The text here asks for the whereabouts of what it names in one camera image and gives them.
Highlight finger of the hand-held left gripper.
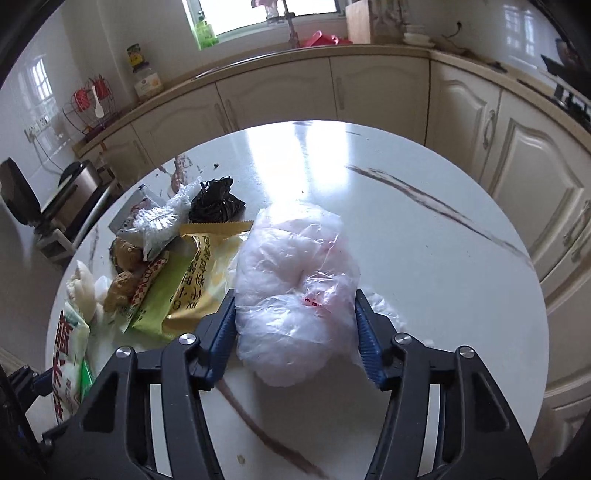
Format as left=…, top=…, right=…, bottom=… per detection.
left=4, top=364, right=51, bottom=416

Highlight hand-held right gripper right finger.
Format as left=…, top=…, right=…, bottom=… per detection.
left=355, top=290, right=539, bottom=480

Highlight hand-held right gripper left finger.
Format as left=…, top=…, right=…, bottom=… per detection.
left=41, top=290, right=241, bottom=480

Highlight large clear plastic bag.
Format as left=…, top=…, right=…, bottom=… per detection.
left=235, top=200, right=407, bottom=387

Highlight white and green food packet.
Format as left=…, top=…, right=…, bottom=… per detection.
left=48, top=300, right=94, bottom=428

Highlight yellow snack packet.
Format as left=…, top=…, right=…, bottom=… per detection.
left=165, top=219, right=256, bottom=335

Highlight white steamed bun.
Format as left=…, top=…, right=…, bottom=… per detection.
left=68, top=260, right=106, bottom=320

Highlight brown cookie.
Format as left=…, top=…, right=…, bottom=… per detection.
left=111, top=237, right=148, bottom=273
left=102, top=271, right=139, bottom=315

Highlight clear crumpled plastic wrap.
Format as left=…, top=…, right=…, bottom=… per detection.
left=134, top=178, right=204, bottom=261

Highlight black crumpled plastic bag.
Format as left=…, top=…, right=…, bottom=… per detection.
left=188, top=176, right=245, bottom=224

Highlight white shelf trolley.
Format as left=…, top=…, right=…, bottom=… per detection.
left=34, top=226, right=79, bottom=265

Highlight grey paper packet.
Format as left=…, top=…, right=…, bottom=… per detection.
left=108, top=185, right=158, bottom=236

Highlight dark curved object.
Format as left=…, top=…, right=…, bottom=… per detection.
left=0, top=157, right=42, bottom=227

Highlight stainless steel appliance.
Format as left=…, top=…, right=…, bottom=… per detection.
left=41, top=159, right=105, bottom=232

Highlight cream base cabinets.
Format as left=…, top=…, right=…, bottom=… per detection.
left=74, top=44, right=591, bottom=462

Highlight green bottle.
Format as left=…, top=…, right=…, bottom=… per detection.
left=193, top=11, right=220, bottom=51

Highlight metal faucet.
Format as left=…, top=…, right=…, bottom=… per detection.
left=284, top=0, right=301, bottom=49

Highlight red cloth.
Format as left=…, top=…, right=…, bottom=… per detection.
left=300, top=30, right=354, bottom=48

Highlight stack of white plates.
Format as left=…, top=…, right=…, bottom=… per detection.
left=402, top=23, right=435, bottom=47

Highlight gas stove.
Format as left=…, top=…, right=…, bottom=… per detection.
left=517, top=76, right=591, bottom=125

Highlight kitchen window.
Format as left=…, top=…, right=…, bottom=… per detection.
left=182, top=0, right=345, bottom=42

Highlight pink ornament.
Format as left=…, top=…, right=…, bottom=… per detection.
left=252, top=0, right=282, bottom=21

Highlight wall socket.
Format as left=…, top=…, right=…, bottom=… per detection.
left=25, top=117, right=51, bottom=139

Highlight red wire dish rack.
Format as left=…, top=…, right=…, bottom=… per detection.
left=62, top=76, right=123, bottom=134

